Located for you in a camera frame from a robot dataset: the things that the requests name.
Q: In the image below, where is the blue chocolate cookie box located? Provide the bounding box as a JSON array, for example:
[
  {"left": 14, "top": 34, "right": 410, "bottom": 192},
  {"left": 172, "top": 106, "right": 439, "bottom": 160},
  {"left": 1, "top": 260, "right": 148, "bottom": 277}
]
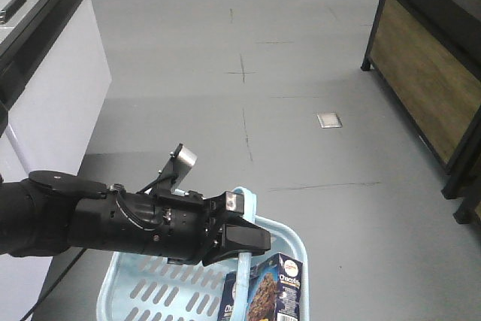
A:
[{"left": 240, "top": 253, "right": 309, "bottom": 321}]

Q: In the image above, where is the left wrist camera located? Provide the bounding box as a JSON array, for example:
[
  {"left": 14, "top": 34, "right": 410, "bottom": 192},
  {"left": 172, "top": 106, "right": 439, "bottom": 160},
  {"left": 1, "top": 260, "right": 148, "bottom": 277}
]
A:
[{"left": 157, "top": 144, "right": 198, "bottom": 192}]

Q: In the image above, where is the near white chest freezer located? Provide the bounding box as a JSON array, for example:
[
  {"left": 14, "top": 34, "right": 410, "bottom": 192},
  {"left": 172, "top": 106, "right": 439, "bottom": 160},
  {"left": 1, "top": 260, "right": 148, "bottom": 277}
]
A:
[{"left": 1, "top": 0, "right": 111, "bottom": 320}]

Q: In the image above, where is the light blue plastic basket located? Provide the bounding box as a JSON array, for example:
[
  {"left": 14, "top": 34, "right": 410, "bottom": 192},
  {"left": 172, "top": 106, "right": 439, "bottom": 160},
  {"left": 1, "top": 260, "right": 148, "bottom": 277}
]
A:
[{"left": 95, "top": 186, "right": 310, "bottom": 320}]

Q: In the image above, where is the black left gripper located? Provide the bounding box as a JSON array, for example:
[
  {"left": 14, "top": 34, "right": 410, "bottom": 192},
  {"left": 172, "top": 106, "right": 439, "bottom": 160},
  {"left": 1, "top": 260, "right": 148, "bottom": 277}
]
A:
[{"left": 68, "top": 190, "right": 271, "bottom": 266}]

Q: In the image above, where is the dark wooden display stand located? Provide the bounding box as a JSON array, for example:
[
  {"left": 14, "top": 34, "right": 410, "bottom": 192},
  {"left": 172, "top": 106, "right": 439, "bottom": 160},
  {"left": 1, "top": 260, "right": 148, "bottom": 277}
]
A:
[{"left": 362, "top": 0, "right": 480, "bottom": 224}]

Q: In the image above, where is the far steel floor box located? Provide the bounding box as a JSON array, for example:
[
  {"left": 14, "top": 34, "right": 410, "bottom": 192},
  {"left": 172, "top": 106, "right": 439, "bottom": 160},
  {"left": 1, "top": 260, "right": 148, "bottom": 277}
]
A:
[{"left": 317, "top": 113, "right": 343, "bottom": 129}]

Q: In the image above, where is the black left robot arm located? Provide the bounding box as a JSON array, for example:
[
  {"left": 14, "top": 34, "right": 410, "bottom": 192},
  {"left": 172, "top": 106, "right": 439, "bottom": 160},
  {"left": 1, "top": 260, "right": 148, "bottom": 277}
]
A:
[{"left": 1, "top": 171, "right": 271, "bottom": 265}]

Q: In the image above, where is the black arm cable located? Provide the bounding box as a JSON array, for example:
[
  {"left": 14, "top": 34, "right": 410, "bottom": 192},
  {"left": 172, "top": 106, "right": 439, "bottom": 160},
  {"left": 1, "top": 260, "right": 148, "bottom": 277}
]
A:
[{"left": 18, "top": 246, "right": 86, "bottom": 321}]

